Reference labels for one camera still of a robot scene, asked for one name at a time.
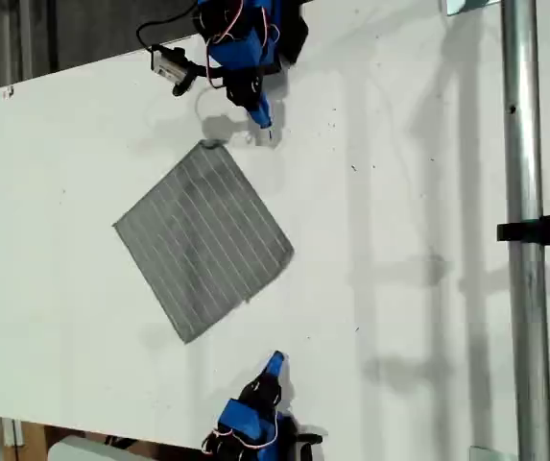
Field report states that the grey striped towel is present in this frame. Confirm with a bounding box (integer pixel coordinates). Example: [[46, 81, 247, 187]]
[[113, 139, 297, 345]]

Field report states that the white box under table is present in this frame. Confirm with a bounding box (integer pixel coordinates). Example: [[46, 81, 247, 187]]
[[47, 435, 175, 461]]

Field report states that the wooden table leg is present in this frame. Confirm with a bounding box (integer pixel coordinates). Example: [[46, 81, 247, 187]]
[[0, 417, 50, 461]]

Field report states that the camera black cable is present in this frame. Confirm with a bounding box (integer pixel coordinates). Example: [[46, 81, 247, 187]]
[[135, 0, 203, 53]]

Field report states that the steel post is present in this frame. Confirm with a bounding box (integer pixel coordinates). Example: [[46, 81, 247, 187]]
[[499, 0, 550, 461]]

